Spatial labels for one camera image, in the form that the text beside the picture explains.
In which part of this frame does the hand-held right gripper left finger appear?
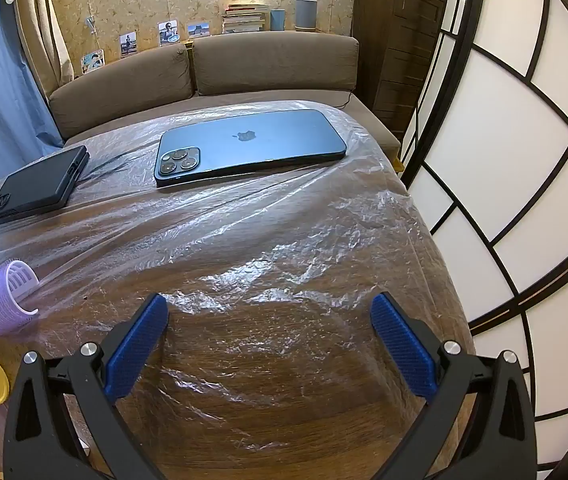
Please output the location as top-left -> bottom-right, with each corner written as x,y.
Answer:
3,292 -> 170,480

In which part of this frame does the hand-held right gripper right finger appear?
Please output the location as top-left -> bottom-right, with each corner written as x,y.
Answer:
370,292 -> 536,480

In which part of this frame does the clear plastic table cover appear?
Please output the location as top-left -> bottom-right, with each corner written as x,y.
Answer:
0,100 -> 465,461

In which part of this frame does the long black case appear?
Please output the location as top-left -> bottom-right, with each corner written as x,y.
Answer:
0,145 -> 90,227

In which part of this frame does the black framed paper screen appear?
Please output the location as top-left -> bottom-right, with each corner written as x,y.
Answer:
399,0 -> 568,480

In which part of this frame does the brown sofa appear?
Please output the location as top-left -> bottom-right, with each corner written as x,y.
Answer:
46,30 -> 402,161

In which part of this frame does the blue smartphone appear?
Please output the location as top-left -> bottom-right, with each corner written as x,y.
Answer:
154,108 -> 348,188

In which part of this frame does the small brown sofa cushion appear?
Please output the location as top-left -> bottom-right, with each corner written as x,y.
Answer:
46,42 -> 196,143

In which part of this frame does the dark wooden cabinet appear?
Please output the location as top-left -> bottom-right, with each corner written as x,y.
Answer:
351,0 -> 447,141

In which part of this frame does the wide brown sofa cushion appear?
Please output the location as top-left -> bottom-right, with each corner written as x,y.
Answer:
191,30 -> 360,98

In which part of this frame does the beige curtain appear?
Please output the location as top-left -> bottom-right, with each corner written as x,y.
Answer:
14,0 -> 72,86

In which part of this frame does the stack of books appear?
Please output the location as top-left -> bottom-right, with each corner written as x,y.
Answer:
221,4 -> 271,35

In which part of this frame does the grey cylinder speaker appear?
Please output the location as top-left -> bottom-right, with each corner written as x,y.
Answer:
295,0 -> 317,31

